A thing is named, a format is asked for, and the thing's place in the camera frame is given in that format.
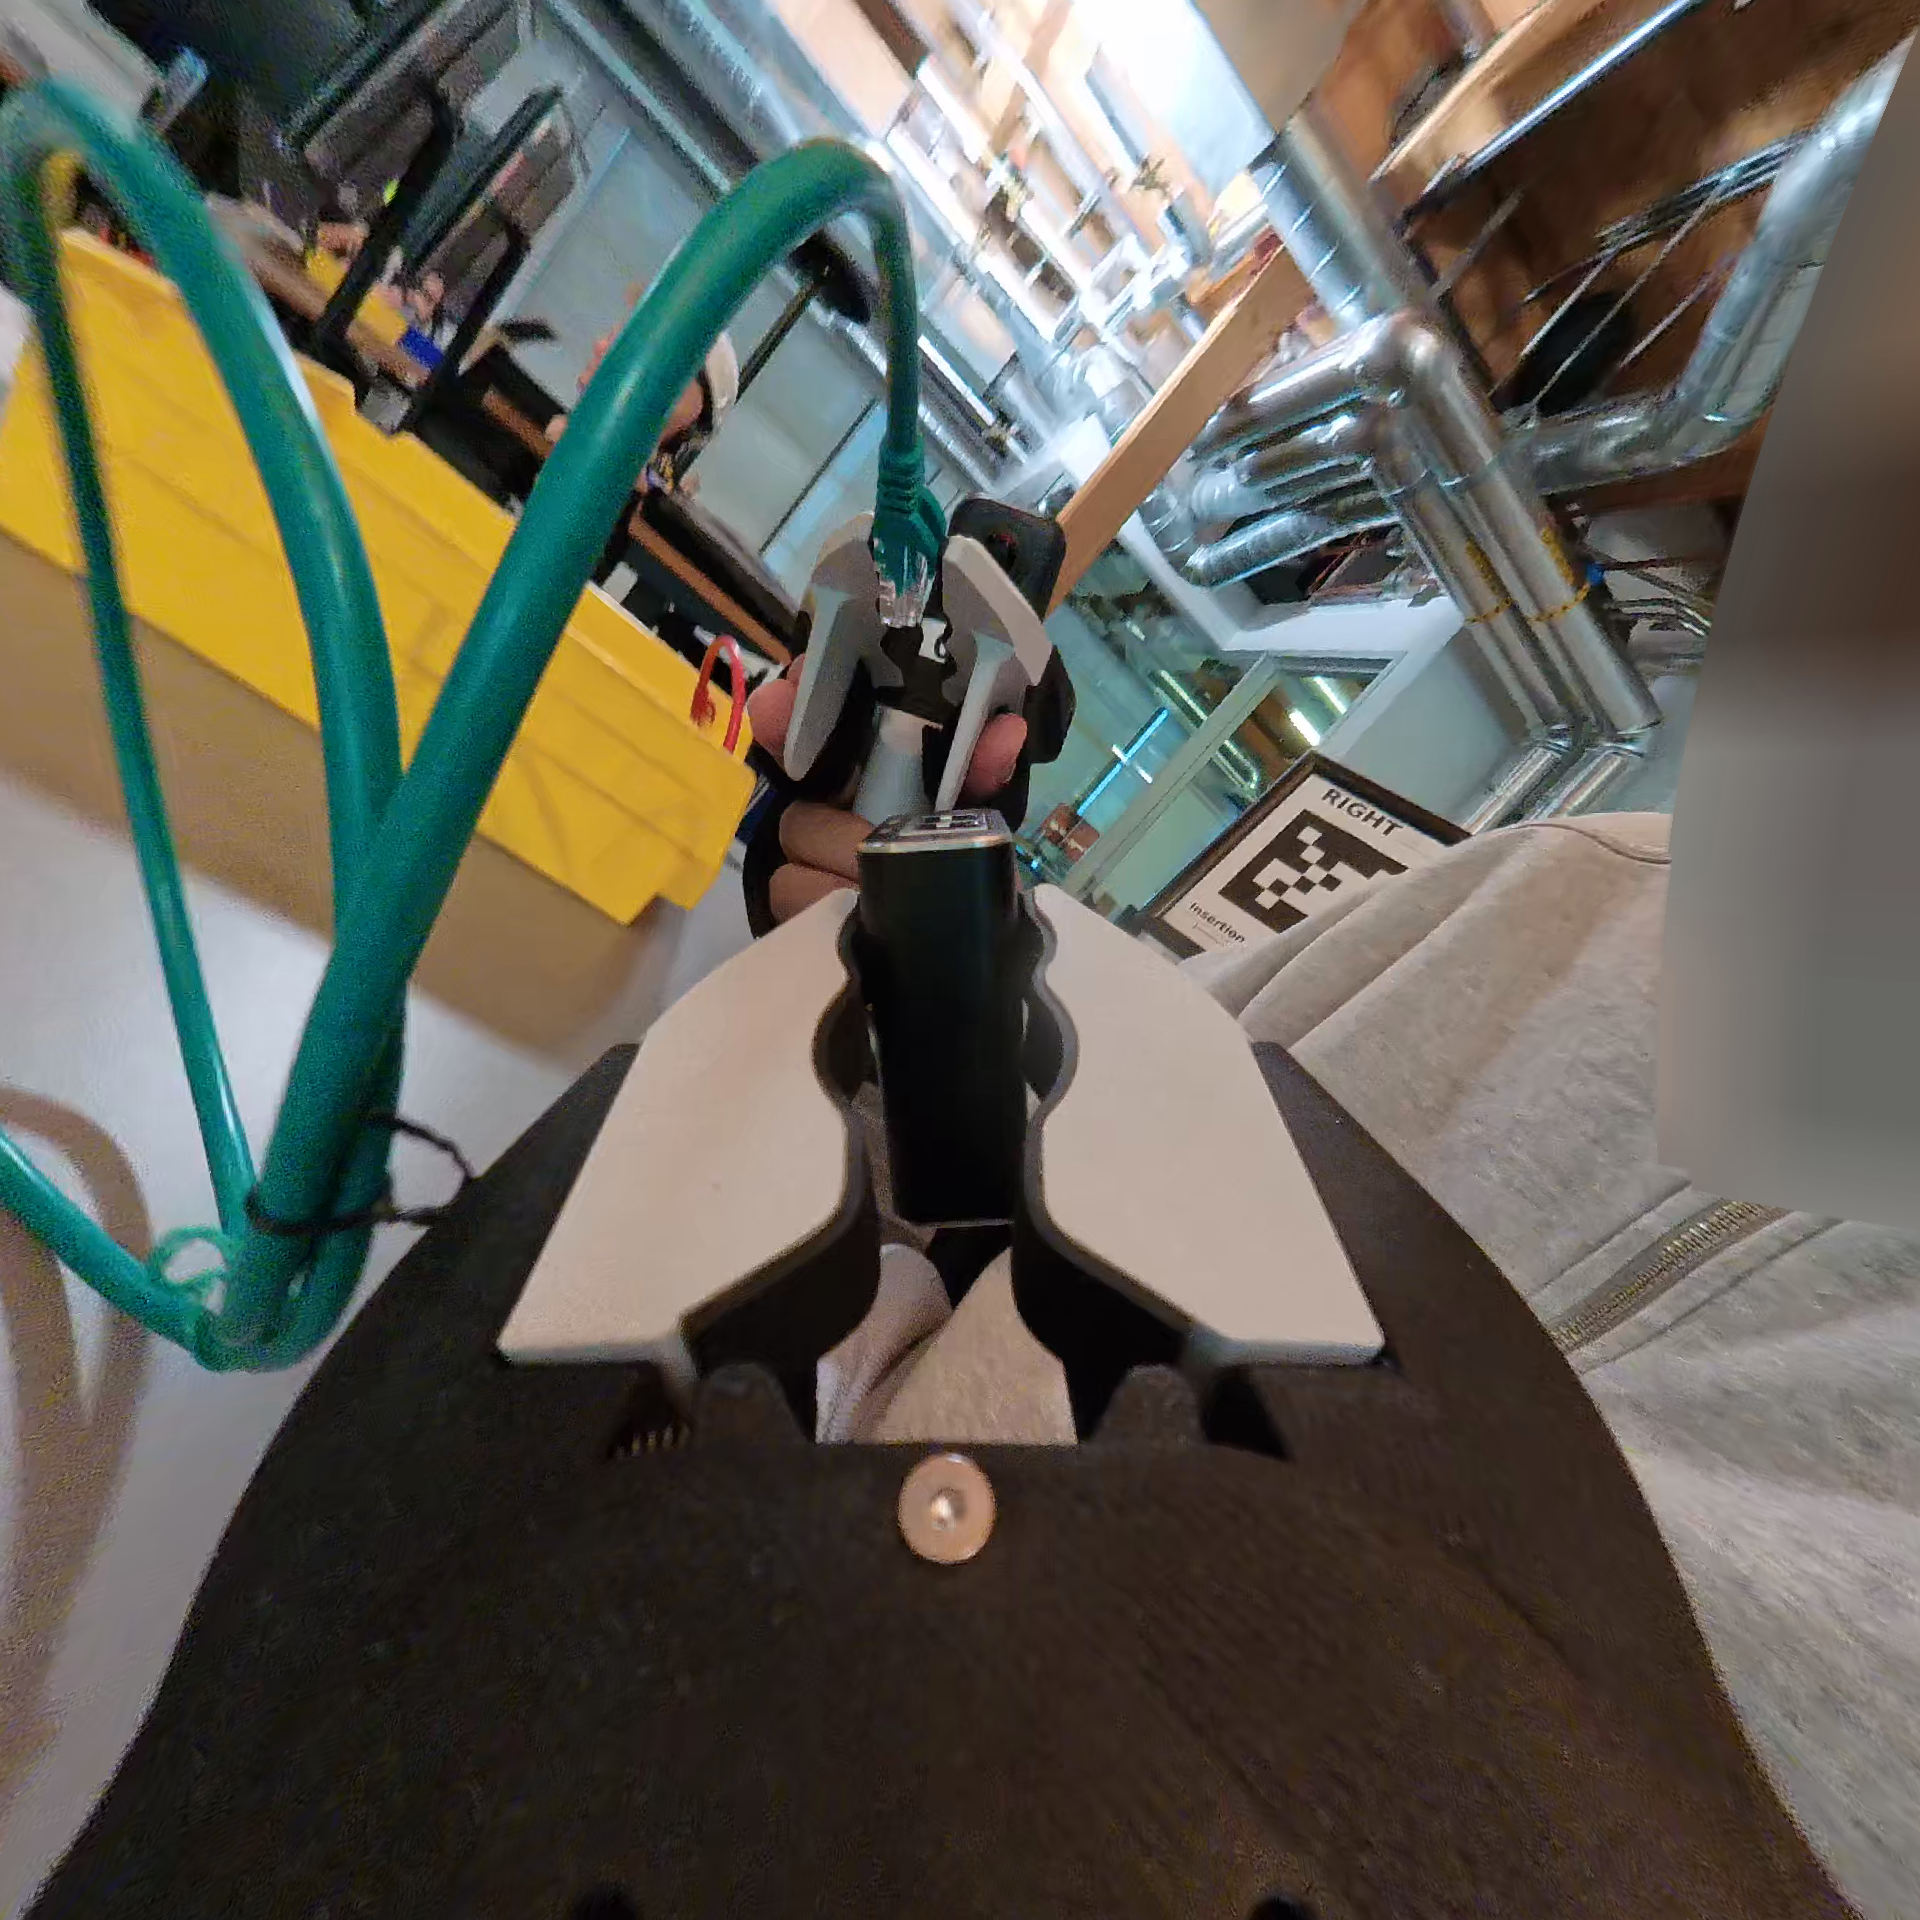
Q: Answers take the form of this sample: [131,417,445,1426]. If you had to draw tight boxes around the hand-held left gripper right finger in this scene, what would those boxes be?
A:
[1010,888,1387,1370]

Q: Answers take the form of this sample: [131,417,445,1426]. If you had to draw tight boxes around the person's right forearm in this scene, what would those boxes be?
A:
[1186,813,1677,1083]

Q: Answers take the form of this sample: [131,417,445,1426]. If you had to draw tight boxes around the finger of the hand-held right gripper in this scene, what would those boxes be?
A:
[938,533,1055,797]
[787,513,890,773]

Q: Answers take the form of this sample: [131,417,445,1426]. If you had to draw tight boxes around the black cable tie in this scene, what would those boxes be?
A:
[243,1116,472,1243]

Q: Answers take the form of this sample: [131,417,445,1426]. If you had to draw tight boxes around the person's right hand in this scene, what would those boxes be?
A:
[747,676,1043,920]

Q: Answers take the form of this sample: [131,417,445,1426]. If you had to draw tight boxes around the yellow plastic bin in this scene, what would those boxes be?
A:
[0,226,757,933]

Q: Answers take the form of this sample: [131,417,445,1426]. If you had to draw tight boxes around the black port adapter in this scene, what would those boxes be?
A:
[857,806,1043,1229]

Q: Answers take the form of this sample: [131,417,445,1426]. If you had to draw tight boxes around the wooden desk with black legs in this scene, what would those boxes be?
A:
[240,61,799,662]

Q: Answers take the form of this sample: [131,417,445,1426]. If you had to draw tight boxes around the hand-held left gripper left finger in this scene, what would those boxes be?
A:
[495,888,880,1370]

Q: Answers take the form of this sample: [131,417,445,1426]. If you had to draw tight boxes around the red wire loop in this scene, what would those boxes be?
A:
[688,633,748,753]

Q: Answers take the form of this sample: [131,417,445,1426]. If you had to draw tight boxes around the green network cable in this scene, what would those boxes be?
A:
[0,79,950,1373]

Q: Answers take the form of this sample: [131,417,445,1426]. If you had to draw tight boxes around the wooden beam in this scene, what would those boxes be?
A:
[1053,242,1326,604]

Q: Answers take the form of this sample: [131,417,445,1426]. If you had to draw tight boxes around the silver ventilation ducts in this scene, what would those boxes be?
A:
[1138,61,1920,787]

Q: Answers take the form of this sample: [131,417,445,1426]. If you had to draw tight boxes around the person's grey hoodie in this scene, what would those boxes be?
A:
[1278,958,1920,1920]

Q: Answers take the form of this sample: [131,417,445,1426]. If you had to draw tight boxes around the framed tag board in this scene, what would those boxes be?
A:
[1149,753,1474,963]

